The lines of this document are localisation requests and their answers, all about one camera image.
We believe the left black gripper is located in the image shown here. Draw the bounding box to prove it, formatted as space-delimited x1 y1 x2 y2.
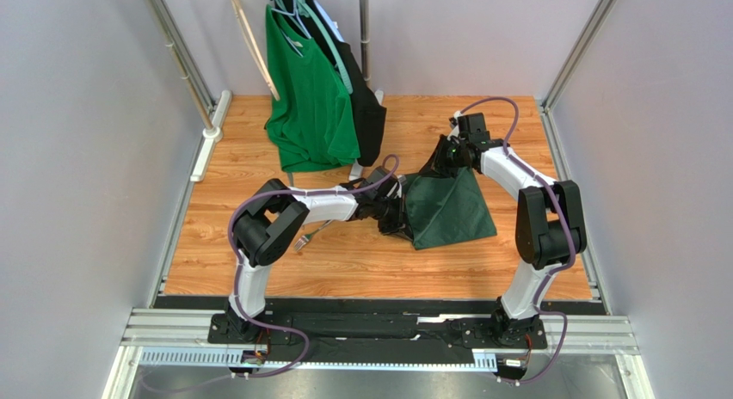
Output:
371 195 416 242

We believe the dark green cloth napkin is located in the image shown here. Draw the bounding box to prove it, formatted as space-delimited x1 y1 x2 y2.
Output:
404 169 497 250

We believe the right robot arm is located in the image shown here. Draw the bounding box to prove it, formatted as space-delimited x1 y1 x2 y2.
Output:
421 113 587 347

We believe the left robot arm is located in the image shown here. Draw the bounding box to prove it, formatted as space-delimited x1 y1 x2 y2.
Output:
208 167 413 344

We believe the silver fork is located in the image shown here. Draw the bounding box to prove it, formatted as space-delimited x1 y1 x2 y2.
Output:
293 220 333 252

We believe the green t-shirt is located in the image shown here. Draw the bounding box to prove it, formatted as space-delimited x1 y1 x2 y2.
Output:
265 6 360 173

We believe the metal rack pole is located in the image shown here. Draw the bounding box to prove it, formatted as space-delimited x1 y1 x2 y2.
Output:
359 0 371 84

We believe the teal clothes hanger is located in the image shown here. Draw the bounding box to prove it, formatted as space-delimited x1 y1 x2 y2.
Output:
270 0 354 95

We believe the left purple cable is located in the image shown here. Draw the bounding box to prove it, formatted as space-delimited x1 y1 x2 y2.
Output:
226 153 401 379

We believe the purple cable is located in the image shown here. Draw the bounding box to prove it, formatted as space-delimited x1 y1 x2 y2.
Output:
458 96 576 386
226 153 401 379

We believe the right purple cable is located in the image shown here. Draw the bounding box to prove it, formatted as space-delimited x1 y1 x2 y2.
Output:
458 96 576 386

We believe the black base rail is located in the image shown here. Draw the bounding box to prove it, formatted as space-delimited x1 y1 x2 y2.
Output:
153 296 548 366

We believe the white corner pole bracket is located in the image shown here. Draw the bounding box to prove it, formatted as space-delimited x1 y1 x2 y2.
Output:
189 89 233 182

